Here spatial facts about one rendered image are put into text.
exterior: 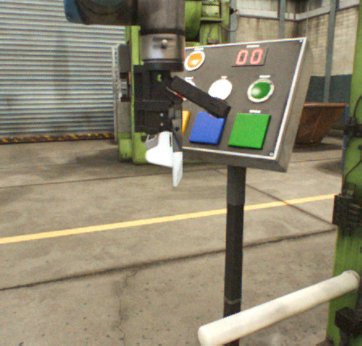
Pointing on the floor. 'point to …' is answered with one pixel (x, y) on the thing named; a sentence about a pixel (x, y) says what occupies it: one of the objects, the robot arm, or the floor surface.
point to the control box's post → (233, 239)
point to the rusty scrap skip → (317, 122)
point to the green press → (221, 12)
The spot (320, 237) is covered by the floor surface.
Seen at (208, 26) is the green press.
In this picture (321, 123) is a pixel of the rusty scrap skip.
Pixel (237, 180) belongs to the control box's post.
